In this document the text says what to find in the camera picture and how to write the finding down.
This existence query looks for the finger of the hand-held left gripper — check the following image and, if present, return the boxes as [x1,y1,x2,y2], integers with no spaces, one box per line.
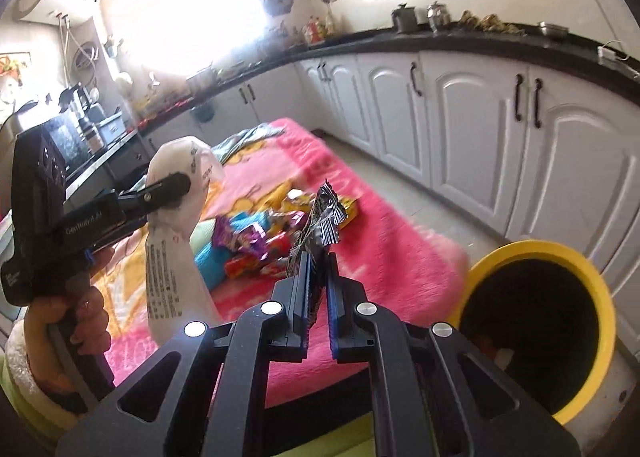
[107,172,194,218]

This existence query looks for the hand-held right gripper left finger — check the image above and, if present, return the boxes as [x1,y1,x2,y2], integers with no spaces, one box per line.
[55,251,317,457]

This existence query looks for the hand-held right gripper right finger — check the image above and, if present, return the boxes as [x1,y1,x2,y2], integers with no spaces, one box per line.
[326,267,583,457]

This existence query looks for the silver black foil wrapper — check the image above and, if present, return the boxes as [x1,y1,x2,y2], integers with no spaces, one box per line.
[287,179,351,330]

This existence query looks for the pile of colourful snack wrappers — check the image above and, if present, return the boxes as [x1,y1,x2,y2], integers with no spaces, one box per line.
[195,189,361,288]

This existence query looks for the white plastic bag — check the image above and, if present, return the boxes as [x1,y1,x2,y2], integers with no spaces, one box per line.
[142,136,226,340]

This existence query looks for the yellow black trash bin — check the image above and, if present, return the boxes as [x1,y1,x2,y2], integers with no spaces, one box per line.
[447,239,617,425]

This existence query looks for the person's left forearm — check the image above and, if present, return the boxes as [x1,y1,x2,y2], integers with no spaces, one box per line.
[0,317,96,438]

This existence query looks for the person's left hand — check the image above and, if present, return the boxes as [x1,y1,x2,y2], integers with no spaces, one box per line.
[22,282,111,373]

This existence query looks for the grey plastic crate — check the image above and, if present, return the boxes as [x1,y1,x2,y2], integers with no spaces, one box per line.
[97,112,128,138]

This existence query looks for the pink printed blanket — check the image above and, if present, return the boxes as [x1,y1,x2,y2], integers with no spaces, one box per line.
[95,118,471,410]

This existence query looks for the dark thermos bottle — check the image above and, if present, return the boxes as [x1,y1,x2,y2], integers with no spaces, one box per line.
[77,117,103,148]

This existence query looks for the grey blue cloth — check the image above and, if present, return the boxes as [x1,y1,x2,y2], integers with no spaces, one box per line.
[212,124,286,162]

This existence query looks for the black speckled appliance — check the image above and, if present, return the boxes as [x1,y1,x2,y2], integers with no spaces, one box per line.
[37,112,93,172]

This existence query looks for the steel stockpot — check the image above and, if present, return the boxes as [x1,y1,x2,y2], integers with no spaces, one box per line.
[186,68,218,95]

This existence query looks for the person's green pants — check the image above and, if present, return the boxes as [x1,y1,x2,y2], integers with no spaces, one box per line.
[210,404,381,457]

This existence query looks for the black electric kettle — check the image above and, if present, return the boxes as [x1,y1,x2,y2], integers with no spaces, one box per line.
[60,83,93,112]

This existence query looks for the group of condiment bottles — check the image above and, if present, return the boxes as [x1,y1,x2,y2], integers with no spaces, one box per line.
[300,17,333,45]

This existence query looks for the white kitchen cabinets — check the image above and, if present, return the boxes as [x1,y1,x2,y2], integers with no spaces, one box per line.
[140,49,640,298]

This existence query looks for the dark pot with lid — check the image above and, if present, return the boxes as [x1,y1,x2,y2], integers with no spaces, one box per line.
[391,3,418,34]

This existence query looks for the brown crumpled heap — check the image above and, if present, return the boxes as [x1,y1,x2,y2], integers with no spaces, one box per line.
[460,11,526,35]

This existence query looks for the metal bowl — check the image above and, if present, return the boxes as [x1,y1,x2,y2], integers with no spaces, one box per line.
[537,22,571,40]

